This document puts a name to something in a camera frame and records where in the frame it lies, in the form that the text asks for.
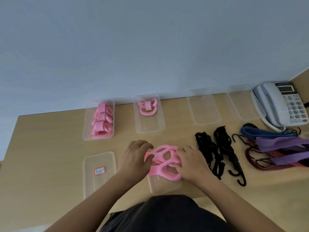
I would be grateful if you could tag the person's right hand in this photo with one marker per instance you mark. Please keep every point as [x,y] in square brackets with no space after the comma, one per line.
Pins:
[195,169]

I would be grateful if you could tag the person's left hand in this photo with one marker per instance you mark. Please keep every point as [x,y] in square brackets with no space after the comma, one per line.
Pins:
[136,161]

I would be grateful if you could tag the person's right fingers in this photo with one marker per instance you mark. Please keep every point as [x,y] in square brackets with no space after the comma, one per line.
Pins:
[185,155]

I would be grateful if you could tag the person's left fingers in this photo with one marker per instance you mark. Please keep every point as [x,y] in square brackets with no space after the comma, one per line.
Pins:
[144,144]

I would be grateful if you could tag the person's right forearm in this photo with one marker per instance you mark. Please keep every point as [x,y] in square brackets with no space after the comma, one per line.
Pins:
[239,207]

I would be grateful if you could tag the person's left forearm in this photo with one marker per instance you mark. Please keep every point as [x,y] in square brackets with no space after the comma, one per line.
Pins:
[91,202]

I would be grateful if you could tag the clear plastic container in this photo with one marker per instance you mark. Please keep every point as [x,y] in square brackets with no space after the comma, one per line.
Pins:
[161,186]
[204,108]
[87,125]
[243,103]
[149,124]

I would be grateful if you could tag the clear lid with red label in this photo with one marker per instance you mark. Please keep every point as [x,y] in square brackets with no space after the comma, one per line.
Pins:
[100,183]

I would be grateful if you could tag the person's dark clothing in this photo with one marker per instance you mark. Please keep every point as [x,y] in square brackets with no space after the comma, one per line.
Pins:
[166,215]

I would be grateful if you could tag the grey desk telephone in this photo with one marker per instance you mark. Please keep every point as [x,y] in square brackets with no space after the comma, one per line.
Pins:
[272,106]

